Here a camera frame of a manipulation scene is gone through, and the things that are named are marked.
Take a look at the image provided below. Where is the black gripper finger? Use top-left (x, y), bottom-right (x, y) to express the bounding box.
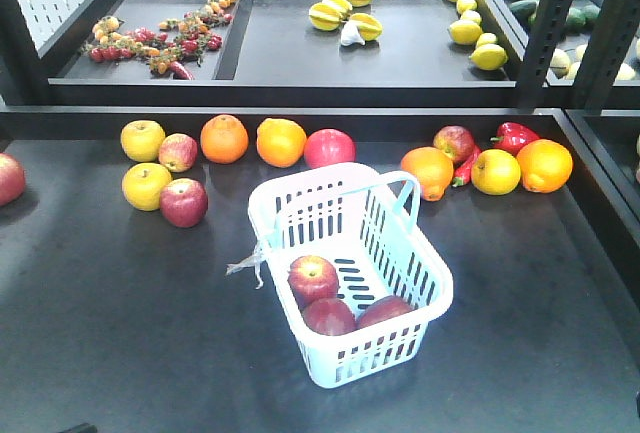
top-left (59, 423), bottom-right (98, 433)

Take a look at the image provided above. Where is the light blue plastic basket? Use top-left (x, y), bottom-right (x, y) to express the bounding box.
top-left (227, 162), bottom-right (454, 388)

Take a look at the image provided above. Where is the black wooden display stand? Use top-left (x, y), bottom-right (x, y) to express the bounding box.
top-left (1, 0), bottom-right (639, 432)

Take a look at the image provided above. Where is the dark red small apple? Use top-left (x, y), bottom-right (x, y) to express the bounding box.
top-left (160, 178), bottom-right (208, 228)

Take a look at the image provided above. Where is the yellow apple front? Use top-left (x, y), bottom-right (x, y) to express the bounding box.
top-left (121, 162), bottom-right (172, 212)

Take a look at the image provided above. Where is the yellow apple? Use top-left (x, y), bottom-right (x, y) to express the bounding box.
top-left (121, 162), bottom-right (172, 212)
top-left (120, 120), bottom-right (166, 162)

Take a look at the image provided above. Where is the pink small apple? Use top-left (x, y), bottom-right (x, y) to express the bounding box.
top-left (158, 133), bottom-right (198, 173)

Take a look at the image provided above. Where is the yellow apple back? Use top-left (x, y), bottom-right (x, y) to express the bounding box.
top-left (120, 120), bottom-right (166, 162)

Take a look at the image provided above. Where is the orange middle left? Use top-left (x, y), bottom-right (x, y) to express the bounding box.
top-left (200, 114), bottom-right (249, 164)

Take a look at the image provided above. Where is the orange middle right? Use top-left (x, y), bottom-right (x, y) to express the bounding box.
top-left (256, 118), bottom-right (307, 168)

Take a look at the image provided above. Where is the pink red apple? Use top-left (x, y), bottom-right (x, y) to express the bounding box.
top-left (303, 128), bottom-right (356, 169)

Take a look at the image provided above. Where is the cherry tomato pile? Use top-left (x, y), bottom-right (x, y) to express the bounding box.
top-left (79, 0), bottom-right (239, 80)

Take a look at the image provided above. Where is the orange with navel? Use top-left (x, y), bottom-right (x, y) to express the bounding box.
top-left (400, 146), bottom-right (454, 201)

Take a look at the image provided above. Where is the small red chili pepper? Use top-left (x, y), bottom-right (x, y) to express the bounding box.
top-left (451, 145), bottom-right (482, 187)

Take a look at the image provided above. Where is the dark red apple back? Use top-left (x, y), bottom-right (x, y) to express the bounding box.
top-left (433, 125), bottom-right (476, 165)

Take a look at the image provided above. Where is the white garlic bulb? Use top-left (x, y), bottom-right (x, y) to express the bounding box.
top-left (340, 20), bottom-right (366, 47)

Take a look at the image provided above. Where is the yellow round fruit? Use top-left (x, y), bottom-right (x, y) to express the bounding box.
top-left (471, 149), bottom-right (521, 196)

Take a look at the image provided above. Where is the red bell pepper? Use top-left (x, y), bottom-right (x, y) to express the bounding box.
top-left (490, 122), bottom-right (540, 156)

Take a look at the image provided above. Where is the large orange right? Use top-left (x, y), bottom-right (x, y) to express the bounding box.
top-left (516, 139), bottom-right (573, 193)

